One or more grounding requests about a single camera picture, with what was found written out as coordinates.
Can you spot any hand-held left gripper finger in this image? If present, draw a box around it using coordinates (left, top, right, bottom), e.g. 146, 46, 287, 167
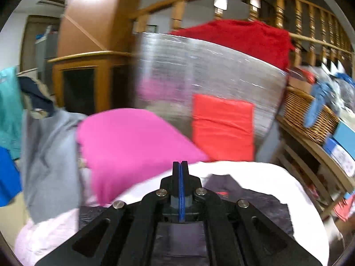
35, 161, 182, 266
180, 161, 323, 266

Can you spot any dark grey jacket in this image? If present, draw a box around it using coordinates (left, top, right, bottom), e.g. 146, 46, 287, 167
79, 173, 294, 266

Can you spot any pink pillow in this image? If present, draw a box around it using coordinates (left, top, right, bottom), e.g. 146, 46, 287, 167
77, 108, 211, 207

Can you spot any red-orange pillow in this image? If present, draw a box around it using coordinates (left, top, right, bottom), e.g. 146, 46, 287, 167
191, 94, 256, 162

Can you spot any white embossed bedspread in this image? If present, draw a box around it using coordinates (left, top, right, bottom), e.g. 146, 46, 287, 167
14, 161, 330, 266

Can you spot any silver foil insulation board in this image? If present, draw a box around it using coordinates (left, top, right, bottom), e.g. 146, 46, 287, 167
133, 32, 289, 162

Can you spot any wooden shelf unit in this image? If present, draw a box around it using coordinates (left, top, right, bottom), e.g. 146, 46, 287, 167
273, 116, 355, 228

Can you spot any light grey garment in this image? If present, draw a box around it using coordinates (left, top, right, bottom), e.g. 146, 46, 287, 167
21, 108, 89, 225

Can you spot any wooden cabinet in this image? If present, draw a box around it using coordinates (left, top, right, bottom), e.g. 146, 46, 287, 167
47, 51, 134, 115

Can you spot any wicker basket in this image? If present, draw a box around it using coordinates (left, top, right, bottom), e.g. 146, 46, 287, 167
280, 86, 340, 146

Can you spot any blue cloth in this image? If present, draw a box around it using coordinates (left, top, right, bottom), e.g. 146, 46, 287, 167
304, 72, 355, 128

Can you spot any red cloth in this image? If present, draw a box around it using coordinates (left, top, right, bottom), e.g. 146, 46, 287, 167
333, 194, 355, 222

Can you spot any red blanket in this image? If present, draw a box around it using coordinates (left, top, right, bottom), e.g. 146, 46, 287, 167
169, 19, 294, 71

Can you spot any blue jacket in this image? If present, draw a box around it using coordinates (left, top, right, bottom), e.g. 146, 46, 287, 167
0, 145, 23, 207

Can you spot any navy garment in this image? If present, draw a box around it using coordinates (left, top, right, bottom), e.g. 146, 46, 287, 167
18, 76, 56, 117

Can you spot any brown curved wooden panel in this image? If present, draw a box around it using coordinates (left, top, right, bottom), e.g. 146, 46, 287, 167
57, 0, 147, 59

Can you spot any teal jacket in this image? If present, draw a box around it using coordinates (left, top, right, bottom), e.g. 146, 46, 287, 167
0, 66, 25, 158

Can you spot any grey refrigerator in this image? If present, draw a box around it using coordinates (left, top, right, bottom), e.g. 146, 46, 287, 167
35, 25, 60, 86

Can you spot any wooden stair railing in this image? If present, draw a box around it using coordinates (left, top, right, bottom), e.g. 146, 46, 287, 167
130, 0, 355, 70

